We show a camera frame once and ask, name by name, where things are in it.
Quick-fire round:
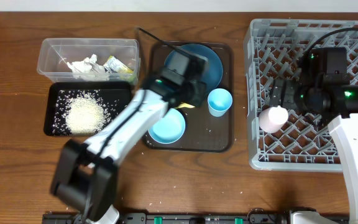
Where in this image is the light blue bowl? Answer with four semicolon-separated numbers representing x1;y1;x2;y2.
149;108;186;144

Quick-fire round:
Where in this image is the clear plastic bin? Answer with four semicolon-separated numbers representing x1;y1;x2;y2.
37;38;140;85

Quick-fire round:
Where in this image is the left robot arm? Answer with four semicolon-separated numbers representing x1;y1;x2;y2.
50;49;208;223

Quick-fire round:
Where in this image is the grey dishwasher rack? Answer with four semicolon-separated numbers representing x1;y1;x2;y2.
243;19;358;172

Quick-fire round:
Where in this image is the pile of rice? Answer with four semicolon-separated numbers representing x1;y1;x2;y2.
52;89;129;136

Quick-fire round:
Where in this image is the yellow plastic spoon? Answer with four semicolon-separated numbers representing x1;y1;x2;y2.
176;103;195;109

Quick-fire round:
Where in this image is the dark brown serving tray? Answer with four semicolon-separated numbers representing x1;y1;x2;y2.
142;42;234;153

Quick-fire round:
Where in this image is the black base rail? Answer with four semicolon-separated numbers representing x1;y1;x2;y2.
42;213;349;224

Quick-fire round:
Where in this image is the white tissue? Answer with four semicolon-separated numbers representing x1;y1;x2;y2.
67;54;106;73

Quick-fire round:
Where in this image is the light blue cup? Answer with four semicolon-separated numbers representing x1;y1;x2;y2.
207;88;233;117

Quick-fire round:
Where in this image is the pink cup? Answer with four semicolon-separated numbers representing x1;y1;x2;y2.
259;106;289;133

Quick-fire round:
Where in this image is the left black cable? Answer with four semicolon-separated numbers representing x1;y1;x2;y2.
137;27;186;55

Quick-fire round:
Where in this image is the dark blue plate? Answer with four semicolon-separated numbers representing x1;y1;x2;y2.
164;44;223;96

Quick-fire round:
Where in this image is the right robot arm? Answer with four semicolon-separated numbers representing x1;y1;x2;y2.
268;47;358;223

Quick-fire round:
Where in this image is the black waste tray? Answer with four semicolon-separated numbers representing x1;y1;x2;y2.
44;82;132;136

